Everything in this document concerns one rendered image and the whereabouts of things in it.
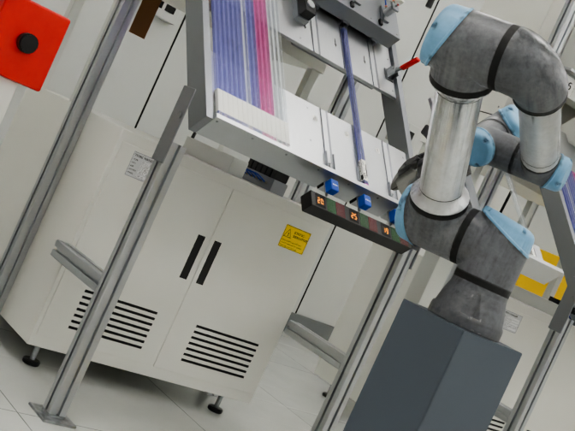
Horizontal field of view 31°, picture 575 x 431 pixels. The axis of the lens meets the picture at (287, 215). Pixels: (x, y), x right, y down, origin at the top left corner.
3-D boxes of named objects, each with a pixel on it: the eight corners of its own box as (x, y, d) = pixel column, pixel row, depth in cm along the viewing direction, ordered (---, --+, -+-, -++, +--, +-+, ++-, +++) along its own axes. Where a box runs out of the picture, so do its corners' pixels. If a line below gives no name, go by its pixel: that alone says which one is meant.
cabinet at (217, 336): (241, 424, 286) (334, 221, 285) (16, 367, 244) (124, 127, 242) (140, 338, 338) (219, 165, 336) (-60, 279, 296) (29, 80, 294)
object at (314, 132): (407, 219, 261) (417, 213, 259) (203, 122, 221) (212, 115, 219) (398, 157, 271) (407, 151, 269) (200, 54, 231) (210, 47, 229)
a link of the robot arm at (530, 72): (587, 35, 167) (577, 161, 211) (524, 13, 171) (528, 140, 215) (556, 93, 164) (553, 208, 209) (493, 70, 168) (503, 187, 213)
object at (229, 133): (400, 227, 261) (422, 215, 257) (195, 132, 222) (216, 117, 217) (400, 223, 262) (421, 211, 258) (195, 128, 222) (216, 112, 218)
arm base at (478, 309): (513, 349, 201) (535, 303, 201) (464, 329, 192) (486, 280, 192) (461, 321, 213) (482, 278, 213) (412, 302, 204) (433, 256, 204)
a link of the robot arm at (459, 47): (451, 276, 205) (501, 46, 167) (385, 246, 210) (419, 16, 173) (477, 241, 212) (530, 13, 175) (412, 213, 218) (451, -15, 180)
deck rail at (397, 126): (406, 229, 263) (423, 219, 259) (400, 227, 262) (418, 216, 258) (374, 20, 300) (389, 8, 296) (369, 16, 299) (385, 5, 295)
